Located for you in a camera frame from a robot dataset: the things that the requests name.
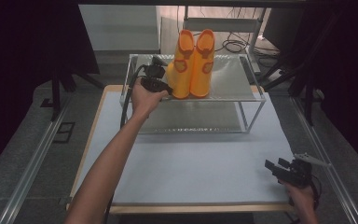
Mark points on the black curtain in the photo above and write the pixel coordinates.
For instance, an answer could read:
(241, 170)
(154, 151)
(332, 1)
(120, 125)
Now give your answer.
(18, 62)
(351, 77)

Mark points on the metal mesh shoe rack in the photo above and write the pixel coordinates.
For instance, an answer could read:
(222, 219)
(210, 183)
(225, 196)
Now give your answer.
(227, 81)

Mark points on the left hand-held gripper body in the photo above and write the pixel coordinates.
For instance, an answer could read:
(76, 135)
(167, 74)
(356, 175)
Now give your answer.
(154, 73)

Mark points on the white cabinet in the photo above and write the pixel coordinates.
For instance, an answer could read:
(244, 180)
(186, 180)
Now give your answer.
(118, 28)

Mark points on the person's right hand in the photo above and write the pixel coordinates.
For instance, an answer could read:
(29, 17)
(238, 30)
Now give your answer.
(301, 199)

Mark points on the person's left hand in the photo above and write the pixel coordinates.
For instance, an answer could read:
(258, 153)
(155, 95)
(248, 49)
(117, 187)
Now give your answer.
(143, 101)

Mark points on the aluminium floor rail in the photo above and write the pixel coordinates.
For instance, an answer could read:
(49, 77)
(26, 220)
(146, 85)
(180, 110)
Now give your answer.
(34, 165)
(329, 174)

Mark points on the yellow duck rain boot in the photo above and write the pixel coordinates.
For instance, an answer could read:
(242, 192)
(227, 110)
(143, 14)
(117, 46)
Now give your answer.
(180, 81)
(200, 77)

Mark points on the grey metal frame stand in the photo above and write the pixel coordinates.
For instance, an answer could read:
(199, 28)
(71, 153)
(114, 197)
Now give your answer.
(220, 24)

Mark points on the black metal stand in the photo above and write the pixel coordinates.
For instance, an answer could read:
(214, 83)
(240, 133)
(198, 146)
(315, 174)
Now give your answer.
(307, 99)
(56, 93)

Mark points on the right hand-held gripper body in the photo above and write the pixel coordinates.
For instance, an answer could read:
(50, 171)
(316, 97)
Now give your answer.
(298, 174)

